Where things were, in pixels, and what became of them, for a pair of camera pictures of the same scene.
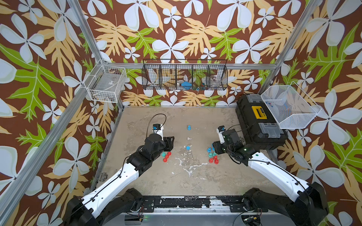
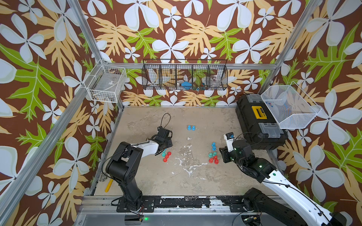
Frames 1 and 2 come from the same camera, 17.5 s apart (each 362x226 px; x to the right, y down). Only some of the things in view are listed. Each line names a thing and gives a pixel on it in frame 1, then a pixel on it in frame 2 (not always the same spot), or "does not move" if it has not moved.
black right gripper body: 220,148 → 227,156
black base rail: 237,203 does not move
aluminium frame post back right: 313,7 does not move
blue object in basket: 186,85 does not move
